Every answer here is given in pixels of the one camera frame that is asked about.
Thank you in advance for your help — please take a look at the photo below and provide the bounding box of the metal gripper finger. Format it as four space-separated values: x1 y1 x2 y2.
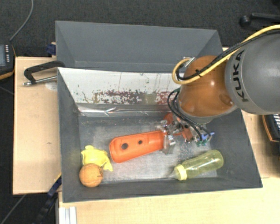
162 134 177 155
156 119 170 135

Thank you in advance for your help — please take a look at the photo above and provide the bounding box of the orange plastic handle with holes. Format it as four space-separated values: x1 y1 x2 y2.
109 130 169 164

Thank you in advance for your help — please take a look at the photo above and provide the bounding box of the clear bottle with yellow cap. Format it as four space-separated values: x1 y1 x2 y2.
173 149 224 181

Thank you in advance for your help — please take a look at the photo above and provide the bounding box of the yellow crumpled rubber toy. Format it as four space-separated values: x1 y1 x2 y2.
80 145 114 172

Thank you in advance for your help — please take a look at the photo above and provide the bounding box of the orange toy fruit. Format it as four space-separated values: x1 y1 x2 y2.
78 163 105 188

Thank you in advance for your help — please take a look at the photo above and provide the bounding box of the grey metal bin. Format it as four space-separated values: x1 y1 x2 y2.
54 20 263 203

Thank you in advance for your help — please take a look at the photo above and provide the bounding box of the pale cardboard board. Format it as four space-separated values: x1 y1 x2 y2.
12 56 63 195

